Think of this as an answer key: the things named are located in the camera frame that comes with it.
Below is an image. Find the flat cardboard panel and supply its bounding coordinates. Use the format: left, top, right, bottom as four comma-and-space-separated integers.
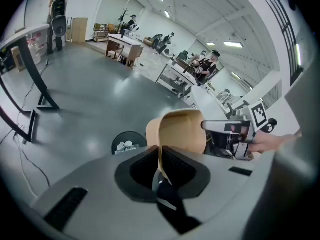
71, 17, 89, 44

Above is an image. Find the white table with shelf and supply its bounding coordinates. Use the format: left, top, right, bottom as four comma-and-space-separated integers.
155, 58, 198, 100

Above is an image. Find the white desk with black legs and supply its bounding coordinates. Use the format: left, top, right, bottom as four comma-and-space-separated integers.
0, 23, 61, 144

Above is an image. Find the pack of clear bottles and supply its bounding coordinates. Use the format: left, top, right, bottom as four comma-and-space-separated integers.
27, 32, 48, 65

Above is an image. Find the black wire waste bin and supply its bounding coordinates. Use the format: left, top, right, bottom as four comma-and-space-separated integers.
111, 131, 148, 156

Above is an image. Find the small brown cardboard box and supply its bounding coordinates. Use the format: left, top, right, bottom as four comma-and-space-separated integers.
11, 46, 26, 72

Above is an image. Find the person's right forearm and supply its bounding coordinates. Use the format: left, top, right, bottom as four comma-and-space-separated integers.
249, 132, 303, 157

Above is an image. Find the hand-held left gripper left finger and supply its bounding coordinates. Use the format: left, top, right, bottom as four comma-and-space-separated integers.
31, 145, 180, 240

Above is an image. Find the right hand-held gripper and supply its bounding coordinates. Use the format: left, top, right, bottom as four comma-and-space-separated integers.
201, 101, 278, 161

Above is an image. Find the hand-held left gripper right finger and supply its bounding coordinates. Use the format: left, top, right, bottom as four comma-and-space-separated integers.
161, 145, 273, 239

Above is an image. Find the wooden desk with white top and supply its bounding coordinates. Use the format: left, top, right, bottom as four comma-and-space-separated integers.
105, 33, 145, 67

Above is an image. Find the black floor cable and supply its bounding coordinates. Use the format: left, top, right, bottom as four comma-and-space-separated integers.
18, 58, 50, 112

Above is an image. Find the black coat stand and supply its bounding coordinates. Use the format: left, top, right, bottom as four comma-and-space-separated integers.
118, 8, 131, 35

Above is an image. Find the wooden shelf cart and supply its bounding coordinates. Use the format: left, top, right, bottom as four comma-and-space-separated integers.
93, 23, 118, 44

